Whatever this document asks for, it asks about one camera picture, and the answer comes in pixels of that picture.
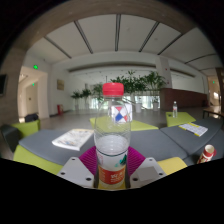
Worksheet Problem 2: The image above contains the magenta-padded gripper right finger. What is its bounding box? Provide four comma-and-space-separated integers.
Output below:
126, 145, 168, 190

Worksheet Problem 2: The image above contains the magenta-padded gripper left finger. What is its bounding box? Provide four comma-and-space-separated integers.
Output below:
56, 145, 100, 190

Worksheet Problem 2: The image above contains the clear red-capped water bottle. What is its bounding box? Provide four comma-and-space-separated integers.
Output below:
93, 82, 132, 191

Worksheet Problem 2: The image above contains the small clear water bottle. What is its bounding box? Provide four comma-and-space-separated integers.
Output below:
171, 101, 179, 119

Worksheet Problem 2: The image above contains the white printed magazine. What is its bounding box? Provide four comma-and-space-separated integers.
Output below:
51, 128, 95, 152

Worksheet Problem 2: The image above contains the red and white mug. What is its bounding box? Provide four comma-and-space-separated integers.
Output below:
196, 144, 218, 165

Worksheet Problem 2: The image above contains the white and yellow booklet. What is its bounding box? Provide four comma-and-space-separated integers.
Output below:
178, 122, 209, 138

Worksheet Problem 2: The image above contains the lime green chair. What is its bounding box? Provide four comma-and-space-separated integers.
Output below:
11, 119, 42, 139

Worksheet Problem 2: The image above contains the black chair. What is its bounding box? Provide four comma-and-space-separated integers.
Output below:
24, 113, 39, 123

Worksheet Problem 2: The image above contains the dark grey chair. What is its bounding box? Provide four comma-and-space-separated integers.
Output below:
0, 123, 21, 153

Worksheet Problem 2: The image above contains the row of green potted plants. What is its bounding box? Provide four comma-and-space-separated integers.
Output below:
70, 70, 167, 113

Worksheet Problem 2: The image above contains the long wooden bench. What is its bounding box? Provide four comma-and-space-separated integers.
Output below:
202, 105, 224, 120

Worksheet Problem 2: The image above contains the framed wall picture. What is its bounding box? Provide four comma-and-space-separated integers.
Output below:
56, 78, 65, 92

